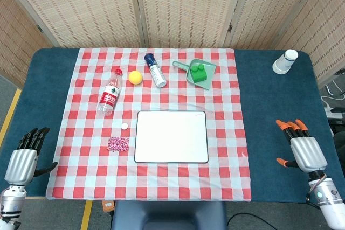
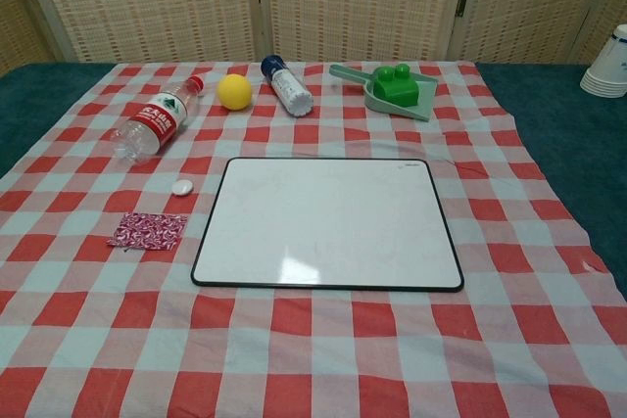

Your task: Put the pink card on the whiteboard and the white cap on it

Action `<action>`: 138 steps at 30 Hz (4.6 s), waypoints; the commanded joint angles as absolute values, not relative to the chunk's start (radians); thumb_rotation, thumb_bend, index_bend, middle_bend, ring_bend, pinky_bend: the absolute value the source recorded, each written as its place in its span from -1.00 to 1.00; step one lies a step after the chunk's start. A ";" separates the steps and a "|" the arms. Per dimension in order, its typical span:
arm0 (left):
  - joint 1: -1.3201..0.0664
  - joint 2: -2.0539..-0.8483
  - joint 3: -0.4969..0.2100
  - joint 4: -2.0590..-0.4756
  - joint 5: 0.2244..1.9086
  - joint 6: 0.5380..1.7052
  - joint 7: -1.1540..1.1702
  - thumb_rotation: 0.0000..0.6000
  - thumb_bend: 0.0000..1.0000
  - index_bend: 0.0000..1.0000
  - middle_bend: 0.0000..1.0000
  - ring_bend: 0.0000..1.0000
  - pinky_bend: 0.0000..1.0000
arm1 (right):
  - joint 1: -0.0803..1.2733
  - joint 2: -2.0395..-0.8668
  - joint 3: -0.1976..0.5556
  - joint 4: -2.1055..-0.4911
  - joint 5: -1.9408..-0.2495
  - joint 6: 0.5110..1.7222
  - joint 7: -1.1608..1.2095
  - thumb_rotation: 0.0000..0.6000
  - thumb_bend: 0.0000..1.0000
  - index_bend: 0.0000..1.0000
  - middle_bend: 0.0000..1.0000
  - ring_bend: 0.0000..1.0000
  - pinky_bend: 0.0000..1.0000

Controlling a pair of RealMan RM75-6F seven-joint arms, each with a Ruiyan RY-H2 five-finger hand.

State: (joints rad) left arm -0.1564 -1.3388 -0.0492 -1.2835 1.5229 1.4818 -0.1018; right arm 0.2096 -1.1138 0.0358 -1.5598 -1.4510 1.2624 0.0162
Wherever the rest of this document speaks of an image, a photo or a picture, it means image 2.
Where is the white board black frame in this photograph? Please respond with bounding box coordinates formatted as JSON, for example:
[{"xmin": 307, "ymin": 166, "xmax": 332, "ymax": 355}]
[{"xmin": 189, "ymin": 157, "xmax": 465, "ymax": 293}]

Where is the white bottle blue cap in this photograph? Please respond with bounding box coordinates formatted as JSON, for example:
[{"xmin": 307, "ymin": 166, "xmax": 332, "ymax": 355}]
[{"xmin": 260, "ymin": 55, "xmax": 314, "ymax": 118}]

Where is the yellow ball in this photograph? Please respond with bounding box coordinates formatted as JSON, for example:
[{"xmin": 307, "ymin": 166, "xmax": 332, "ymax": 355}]
[{"xmin": 217, "ymin": 73, "xmax": 254, "ymax": 112}]

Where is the green toy building block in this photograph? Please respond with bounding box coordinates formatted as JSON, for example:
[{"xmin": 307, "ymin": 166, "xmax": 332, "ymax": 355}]
[{"xmin": 372, "ymin": 63, "xmax": 419, "ymax": 109}]

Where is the light green dustpan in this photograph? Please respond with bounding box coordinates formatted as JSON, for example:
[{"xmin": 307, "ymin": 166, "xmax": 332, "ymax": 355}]
[{"xmin": 328, "ymin": 63, "xmax": 438, "ymax": 123}]

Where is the red checkered tablecloth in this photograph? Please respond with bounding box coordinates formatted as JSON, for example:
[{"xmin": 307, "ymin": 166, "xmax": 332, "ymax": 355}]
[{"xmin": 0, "ymin": 61, "xmax": 627, "ymax": 418}]

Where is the red label water bottle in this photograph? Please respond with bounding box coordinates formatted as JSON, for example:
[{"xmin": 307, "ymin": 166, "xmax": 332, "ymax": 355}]
[{"xmin": 112, "ymin": 73, "xmax": 206, "ymax": 164}]

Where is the woven folding screen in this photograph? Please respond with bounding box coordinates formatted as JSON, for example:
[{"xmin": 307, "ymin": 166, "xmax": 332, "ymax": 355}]
[{"xmin": 0, "ymin": 0, "xmax": 627, "ymax": 77}]

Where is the stack of white paper cups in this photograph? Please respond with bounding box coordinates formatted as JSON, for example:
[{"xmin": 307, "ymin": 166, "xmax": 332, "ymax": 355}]
[{"xmin": 579, "ymin": 23, "xmax": 627, "ymax": 99}]

